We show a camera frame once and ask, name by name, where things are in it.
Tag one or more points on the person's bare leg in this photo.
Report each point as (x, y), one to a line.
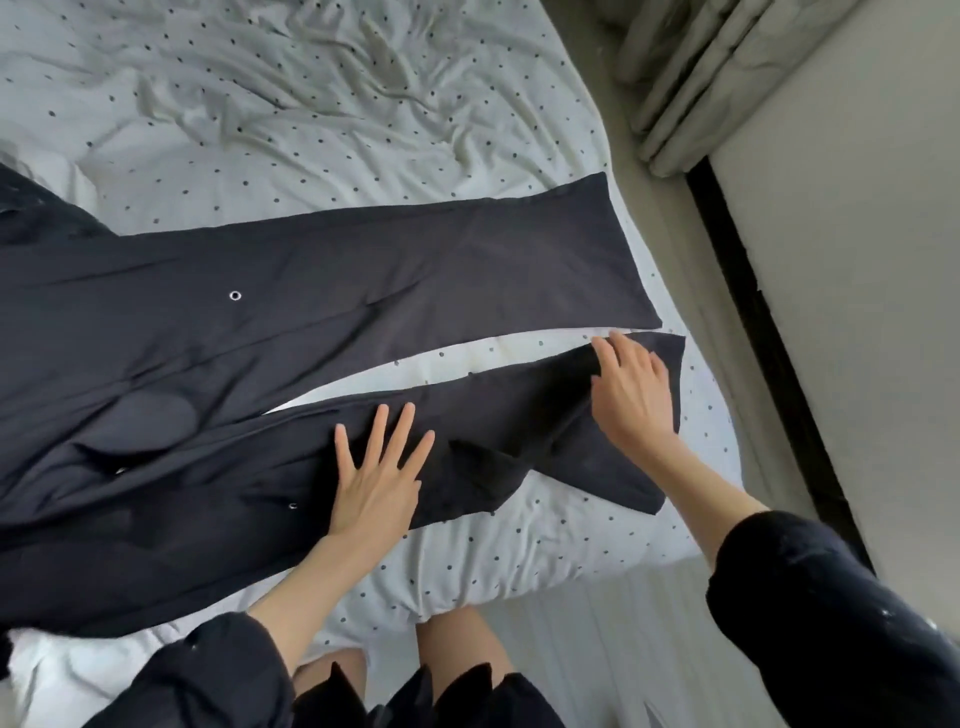
(333, 668)
(462, 645)

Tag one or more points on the person's black shorts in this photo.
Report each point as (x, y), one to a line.
(480, 705)

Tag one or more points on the person's left hand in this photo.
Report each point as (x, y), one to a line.
(375, 510)

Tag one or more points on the white dotted bed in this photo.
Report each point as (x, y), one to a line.
(375, 105)

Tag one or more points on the person's right hand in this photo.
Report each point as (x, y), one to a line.
(638, 405)

